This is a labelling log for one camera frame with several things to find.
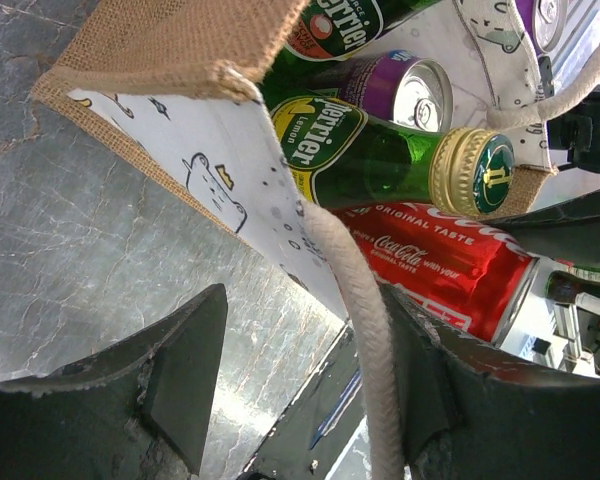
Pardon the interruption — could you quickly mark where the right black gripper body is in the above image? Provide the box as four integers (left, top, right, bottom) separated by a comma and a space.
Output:
547, 85, 600, 174

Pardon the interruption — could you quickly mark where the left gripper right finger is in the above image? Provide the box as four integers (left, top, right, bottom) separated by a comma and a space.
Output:
380, 284, 600, 479

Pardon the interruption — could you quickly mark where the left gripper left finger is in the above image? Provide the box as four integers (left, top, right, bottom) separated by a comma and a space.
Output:
0, 284, 228, 479

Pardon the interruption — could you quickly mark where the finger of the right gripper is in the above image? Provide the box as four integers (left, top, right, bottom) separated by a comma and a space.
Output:
486, 190, 600, 267

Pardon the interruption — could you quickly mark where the red soda can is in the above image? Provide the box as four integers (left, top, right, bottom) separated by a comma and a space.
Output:
335, 203, 537, 345

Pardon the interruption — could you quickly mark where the purple Fanta can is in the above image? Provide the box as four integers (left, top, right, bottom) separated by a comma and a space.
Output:
515, 0, 568, 54
307, 50, 453, 132

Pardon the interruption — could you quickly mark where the green bottle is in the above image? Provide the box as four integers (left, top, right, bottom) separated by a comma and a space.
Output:
265, 90, 515, 217
264, 0, 437, 83

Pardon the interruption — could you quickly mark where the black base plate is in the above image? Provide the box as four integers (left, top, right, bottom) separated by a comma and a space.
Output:
239, 327, 364, 479

